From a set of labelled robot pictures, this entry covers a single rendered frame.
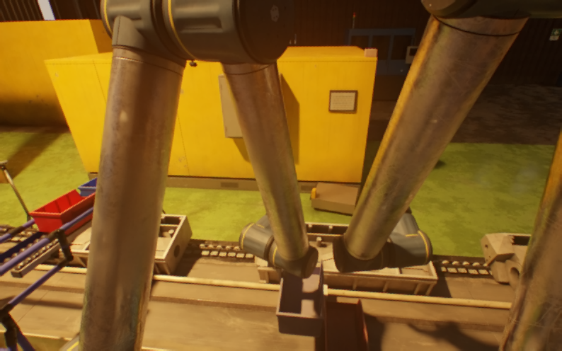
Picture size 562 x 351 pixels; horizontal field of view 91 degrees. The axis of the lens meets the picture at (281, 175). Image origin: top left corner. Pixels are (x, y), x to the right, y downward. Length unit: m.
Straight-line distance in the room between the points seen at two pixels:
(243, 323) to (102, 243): 1.16
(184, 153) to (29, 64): 5.81
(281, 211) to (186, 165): 3.67
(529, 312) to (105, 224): 0.78
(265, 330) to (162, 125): 1.30
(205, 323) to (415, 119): 1.53
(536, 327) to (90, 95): 4.65
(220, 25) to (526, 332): 0.70
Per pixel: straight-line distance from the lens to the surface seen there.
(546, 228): 0.59
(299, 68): 3.54
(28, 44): 9.18
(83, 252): 2.17
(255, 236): 0.99
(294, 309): 1.43
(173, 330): 1.78
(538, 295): 0.63
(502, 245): 2.20
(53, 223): 1.80
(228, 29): 0.45
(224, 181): 4.24
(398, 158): 0.52
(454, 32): 0.42
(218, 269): 1.98
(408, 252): 0.90
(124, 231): 0.65
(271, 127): 0.56
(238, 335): 1.68
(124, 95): 0.62
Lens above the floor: 2.15
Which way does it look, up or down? 28 degrees down
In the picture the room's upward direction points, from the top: 1 degrees counter-clockwise
